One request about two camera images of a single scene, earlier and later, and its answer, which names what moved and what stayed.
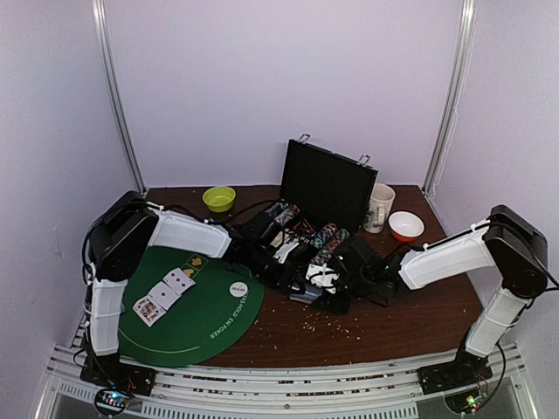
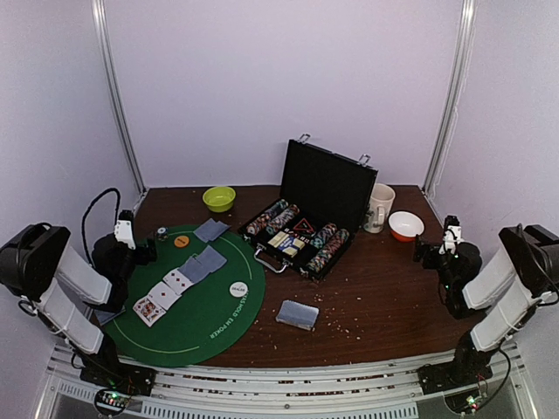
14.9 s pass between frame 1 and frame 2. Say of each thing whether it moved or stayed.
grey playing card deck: moved
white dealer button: stayed
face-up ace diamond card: stayed
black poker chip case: stayed
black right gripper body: moved
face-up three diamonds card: stayed
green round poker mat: stayed
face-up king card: stayed
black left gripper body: moved
